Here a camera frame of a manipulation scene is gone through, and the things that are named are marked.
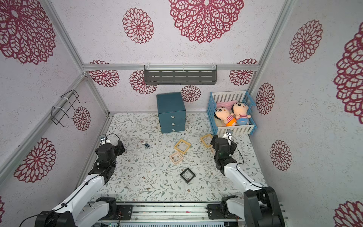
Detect large yellow brooch box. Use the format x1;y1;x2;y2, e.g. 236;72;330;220
174;139;191;155

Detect teal three-drawer cabinet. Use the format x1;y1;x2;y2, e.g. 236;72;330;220
157;92;186;134

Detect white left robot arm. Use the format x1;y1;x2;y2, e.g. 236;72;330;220
20;138;132;227

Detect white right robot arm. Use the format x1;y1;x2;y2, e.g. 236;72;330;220
210;135;285;227

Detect black brooch box centre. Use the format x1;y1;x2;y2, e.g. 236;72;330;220
180;168;196;184

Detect small beige brooch box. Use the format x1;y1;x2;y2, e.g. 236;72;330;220
169;151;184;165

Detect blue white toy crib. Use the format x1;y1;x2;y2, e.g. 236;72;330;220
207;91;257;137

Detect plush doll orange shorts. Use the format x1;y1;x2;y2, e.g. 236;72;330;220
214;107;237;127

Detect plush doll blue shorts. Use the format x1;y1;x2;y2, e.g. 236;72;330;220
231;103;251;125

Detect pink crib blanket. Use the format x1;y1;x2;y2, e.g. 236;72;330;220
216;100;238;111

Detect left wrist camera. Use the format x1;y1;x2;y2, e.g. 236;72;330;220
99;134;111;146

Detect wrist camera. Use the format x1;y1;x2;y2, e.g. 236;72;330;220
223;129;233;140
99;134;111;146

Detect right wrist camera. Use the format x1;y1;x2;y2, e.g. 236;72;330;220
223;129;233;140

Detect black wire wall rack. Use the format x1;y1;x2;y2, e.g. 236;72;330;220
50;89;85;128

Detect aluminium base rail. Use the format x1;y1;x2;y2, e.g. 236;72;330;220
92;202;248;227

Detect grey wall shelf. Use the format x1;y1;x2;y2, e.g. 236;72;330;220
143;64;217;85

